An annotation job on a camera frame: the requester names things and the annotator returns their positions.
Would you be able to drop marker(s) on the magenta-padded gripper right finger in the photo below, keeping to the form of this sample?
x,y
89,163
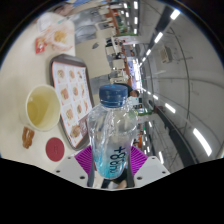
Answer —
x,y
150,166

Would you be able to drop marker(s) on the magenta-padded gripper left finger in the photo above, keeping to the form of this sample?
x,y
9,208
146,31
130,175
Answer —
x,y
70,168

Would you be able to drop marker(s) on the clear blue-capped water bottle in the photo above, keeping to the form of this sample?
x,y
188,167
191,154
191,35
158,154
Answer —
x,y
111,133

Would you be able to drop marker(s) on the flat round red coaster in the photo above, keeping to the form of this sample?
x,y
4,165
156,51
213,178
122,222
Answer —
x,y
55,150

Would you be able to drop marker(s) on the brown fried snack piece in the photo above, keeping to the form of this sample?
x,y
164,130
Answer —
x,y
28,137

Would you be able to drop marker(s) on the ceiling lights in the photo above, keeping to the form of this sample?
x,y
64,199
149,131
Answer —
x,y
202,141

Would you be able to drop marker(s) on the cream paper cup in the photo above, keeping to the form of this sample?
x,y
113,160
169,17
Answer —
x,y
41,108

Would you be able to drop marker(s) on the beige chair with hole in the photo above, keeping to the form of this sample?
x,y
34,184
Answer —
x,y
101,84
90,58

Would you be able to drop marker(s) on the dark brown food tray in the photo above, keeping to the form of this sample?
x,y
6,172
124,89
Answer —
x,y
55,60

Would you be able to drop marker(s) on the ceiling air conditioner unit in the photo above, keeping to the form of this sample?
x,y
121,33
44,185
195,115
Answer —
x,y
165,55

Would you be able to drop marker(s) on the paper wrapper with fried food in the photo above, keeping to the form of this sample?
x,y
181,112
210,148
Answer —
x,y
59,38

